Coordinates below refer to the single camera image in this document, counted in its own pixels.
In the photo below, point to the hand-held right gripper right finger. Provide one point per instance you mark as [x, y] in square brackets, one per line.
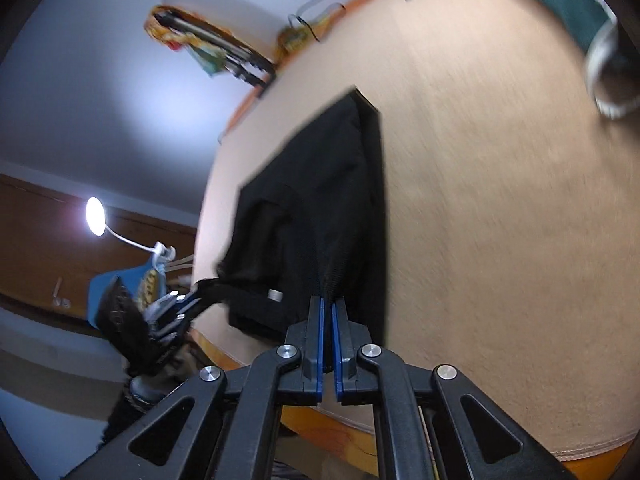
[339, 360]

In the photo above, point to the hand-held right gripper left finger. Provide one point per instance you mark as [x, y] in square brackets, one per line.
[316, 360]

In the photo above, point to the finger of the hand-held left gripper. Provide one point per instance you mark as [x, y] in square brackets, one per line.
[200, 292]
[187, 322]

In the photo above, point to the black t-shirt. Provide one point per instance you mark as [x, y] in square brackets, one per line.
[320, 200]

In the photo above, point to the blue chair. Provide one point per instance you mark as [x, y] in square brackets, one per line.
[102, 287]

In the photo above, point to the leopard print cloth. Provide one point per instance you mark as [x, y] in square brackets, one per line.
[150, 285]

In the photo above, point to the white clip lamp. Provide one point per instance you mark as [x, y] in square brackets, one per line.
[95, 215]

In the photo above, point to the brown wooden wardrobe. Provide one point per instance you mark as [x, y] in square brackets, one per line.
[40, 240]

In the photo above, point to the bed with beige cover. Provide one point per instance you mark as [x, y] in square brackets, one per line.
[500, 235]

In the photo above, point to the black tripod with cloth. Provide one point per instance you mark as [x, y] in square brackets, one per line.
[210, 62]

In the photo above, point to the yellow green cloth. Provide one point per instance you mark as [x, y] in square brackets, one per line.
[295, 37]

